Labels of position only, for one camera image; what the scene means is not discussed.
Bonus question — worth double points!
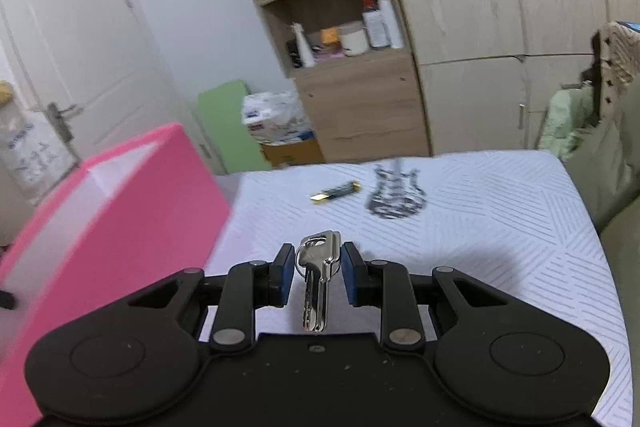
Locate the silver keys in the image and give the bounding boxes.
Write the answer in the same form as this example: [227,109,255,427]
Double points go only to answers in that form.
[295,231,341,333]

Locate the pink storage box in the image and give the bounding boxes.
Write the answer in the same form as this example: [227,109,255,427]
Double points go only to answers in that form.
[1,124,230,426]

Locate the white patterned table mat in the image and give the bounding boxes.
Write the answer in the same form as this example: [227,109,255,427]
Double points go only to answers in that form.
[205,150,634,426]

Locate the brown cardboard box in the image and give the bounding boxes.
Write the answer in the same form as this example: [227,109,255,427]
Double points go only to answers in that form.
[260,138,324,168]

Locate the white plastic package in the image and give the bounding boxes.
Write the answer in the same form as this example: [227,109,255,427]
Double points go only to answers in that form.
[241,90,314,145]

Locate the green folding table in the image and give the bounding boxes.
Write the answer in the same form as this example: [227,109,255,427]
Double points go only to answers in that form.
[196,80,271,173]

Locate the white jar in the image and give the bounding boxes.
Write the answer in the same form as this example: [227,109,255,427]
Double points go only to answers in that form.
[337,20,370,56]

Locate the hanging white plastic bag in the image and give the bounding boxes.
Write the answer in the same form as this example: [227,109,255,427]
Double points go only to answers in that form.
[1,80,78,205]

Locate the white tall bottle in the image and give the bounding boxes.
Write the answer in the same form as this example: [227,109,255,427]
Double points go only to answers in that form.
[378,0,405,49]

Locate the white door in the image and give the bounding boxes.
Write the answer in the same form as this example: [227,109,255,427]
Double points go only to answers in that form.
[1,0,198,157]

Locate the light wood wardrobe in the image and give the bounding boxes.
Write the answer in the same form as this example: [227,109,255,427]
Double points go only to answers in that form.
[400,0,639,154]

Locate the wooden shelf cabinet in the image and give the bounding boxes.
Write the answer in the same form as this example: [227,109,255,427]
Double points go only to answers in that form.
[254,0,430,162]

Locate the guitar shaped keychain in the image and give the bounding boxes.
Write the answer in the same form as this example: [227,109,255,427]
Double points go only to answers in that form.
[366,158,426,220]

